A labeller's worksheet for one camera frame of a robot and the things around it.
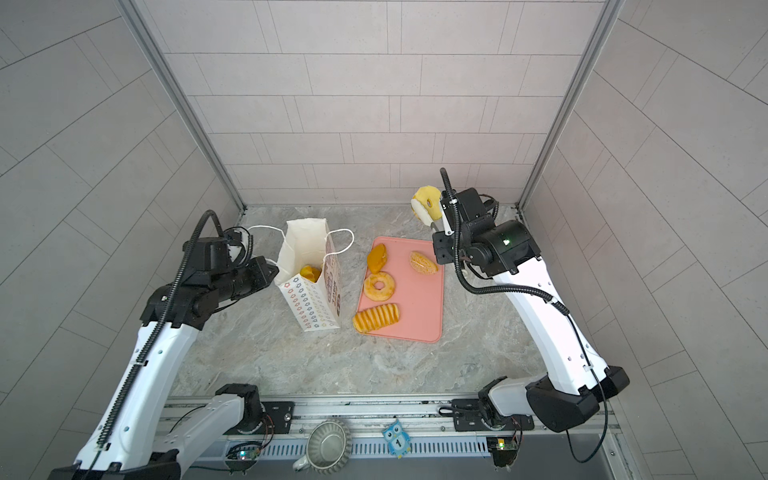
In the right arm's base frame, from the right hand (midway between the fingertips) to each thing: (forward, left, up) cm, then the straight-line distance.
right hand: (440, 243), depth 68 cm
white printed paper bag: (-4, +32, -18) cm, 37 cm away
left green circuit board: (-34, +47, -27) cm, 64 cm away
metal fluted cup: (-33, +28, -30) cm, 53 cm away
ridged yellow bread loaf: (-4, +17, -27) cm, 32 cm away
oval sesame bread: (+12, +2, -25) cm, 27 cm away
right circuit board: (-36, -12, -32) cm, 50 cm away
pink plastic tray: (+2, +4, -30) cm, 30 cm away
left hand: (0, +37, -5) cm, 37 cm away
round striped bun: (+8, +36, -21) cm, 43 cm away
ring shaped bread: (+4, +16, -29) cm, 33 cm away
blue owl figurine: (-33, +13, -29) cm, 46 cm away
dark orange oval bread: (+17, +16, -27) cm, 36 cm away
